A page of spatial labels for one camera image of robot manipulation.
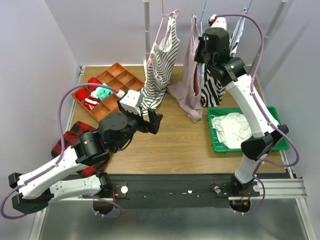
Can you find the red sock rolled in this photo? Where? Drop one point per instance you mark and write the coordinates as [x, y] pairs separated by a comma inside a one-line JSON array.
[[81, 94], [93, 80]]

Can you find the grey left rack pole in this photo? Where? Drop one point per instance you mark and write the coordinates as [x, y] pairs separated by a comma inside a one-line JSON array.
[[146, 4]]

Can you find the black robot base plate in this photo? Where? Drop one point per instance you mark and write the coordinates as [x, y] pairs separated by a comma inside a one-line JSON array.
[[154, 191]]

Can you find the brown compartment organizer tray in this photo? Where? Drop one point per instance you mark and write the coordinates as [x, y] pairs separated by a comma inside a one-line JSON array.
[[117, 76]]

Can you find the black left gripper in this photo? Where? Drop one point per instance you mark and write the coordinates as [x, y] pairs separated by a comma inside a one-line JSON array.
[[146, 122]]

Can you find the red white striped sock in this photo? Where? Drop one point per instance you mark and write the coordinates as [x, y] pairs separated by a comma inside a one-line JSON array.
[[89, 104]]

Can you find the thin striped white tank top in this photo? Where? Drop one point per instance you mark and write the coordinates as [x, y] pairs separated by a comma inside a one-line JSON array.
[[160, 66]]

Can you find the mauve tank top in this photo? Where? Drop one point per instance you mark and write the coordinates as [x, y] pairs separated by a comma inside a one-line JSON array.
[[187, 91]]

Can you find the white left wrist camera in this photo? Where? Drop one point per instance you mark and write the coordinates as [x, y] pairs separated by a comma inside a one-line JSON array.
[[130, 101]]

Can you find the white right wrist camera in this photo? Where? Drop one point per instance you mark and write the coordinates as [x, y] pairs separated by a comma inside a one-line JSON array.
[[217, 22]]

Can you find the wide striped black white top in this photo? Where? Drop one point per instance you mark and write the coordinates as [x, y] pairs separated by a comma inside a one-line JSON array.
[[211, 89]]

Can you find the aluminium frame rail left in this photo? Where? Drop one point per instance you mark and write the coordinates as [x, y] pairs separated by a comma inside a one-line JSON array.
[[40, 216]]

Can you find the white garment in tray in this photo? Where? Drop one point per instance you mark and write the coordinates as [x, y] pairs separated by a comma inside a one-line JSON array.
[[231, 129]]

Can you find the red sock rolled front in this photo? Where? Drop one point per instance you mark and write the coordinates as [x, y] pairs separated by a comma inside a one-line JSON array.
[[81, 94]]

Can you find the grey rack pole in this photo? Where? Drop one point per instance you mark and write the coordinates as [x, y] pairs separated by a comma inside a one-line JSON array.
[[271, 29], [146, 4]]

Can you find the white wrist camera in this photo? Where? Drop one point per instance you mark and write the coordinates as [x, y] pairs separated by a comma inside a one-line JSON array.
[[130, 101], [217, 22]]

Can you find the teal and white sock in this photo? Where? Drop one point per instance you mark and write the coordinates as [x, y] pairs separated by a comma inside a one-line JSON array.
[[100, 93]]

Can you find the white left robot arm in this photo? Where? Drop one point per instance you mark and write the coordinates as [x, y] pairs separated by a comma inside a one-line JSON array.
[[47, 184]]

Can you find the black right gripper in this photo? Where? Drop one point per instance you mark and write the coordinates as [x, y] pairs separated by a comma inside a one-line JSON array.
[[198, 58]]

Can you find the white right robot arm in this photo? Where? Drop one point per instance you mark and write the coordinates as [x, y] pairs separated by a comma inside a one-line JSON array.
[[234, 75]]

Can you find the grey right rack pole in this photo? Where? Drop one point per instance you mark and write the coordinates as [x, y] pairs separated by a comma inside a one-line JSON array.
[[271, 29]]

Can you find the red black plaid shirt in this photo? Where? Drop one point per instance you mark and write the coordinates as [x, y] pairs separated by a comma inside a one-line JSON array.
[[69, 137]]

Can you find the red sock rolled back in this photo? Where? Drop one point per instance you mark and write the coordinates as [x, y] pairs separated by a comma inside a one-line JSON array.
[[93, 80]]

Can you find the blue wire hanger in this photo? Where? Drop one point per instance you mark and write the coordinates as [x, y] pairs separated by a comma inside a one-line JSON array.
[[236, 36], [198, 23]]

